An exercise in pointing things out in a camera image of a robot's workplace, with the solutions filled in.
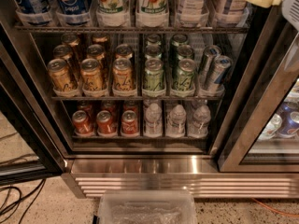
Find clear plastic bin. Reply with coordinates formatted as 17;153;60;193
98;190;197;224

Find right clear water bottle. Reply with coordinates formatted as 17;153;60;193
188;105;211;138

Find second row right green can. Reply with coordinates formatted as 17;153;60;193
176;45;194;63

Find second row middle orange can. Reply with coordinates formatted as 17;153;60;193
87;44;108;79

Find middle red can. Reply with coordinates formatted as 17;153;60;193
96;110;116;134

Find second row right orange can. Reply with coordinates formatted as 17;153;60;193
115;44;135;63

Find silver slim can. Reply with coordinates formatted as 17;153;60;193
198;45;221;86
204;55;232;92

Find middle clear water bottle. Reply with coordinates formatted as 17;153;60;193
166;105;187;137

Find left white carton bottle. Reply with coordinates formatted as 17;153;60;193
175;0;208;28

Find orange floor cable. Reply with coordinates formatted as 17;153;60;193
250;197;299;218

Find right red can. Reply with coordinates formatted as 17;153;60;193
121;110;137;134

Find front silver slim can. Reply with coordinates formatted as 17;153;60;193
204;55;232;92

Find steel fridge base grille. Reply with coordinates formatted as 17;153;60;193
62;156;299;199

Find white carton bottle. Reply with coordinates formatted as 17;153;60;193
175;0;208;28
211;0;247;27

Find second row green can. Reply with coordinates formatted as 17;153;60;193
176;45;194;63
144;45;162;59

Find second row orange can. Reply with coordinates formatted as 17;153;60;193
87;44;108;79
115;44;135;63
53;44;79;80

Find second row left green can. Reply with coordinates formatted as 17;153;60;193
144;45;162;59

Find left green 7UP bottle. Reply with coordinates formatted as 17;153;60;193
96;0;129;27

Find green 7up bottle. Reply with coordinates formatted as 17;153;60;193
96;0;129;27
136;0;168;27

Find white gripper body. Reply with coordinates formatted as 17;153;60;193
281;0;299;31

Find front left green can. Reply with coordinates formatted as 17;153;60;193
143;58;164;91

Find right white carton bottle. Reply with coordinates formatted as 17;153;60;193
211;0;247;27

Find left clear water bottle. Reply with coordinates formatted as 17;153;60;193
145;103;163;137

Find black floor cables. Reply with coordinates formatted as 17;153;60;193
0;178;47;224

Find left red can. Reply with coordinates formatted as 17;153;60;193
72;110;93;134

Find red can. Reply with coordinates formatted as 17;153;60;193
72;110;93;134
121;110;137;134
96;110;116;134

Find front right green can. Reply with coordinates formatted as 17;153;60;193
172;59;195;91

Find second row left orange can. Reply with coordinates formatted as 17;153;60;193
53;44;79;80

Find front left orange can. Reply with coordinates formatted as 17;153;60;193
48;59;78;91

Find blue can behind glass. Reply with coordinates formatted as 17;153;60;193
278;103;299;138

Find clear water bottle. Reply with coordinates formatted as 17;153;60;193
145;103;163;137
166;105;187;137
188;105;211;138

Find blue Pepsi bottle with logo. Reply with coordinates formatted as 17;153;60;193
58;0;92;25

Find rear silver slim can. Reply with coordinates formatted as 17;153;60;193
198;45;221;86

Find right green 7UP bottle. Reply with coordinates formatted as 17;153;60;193
136;0;168;27

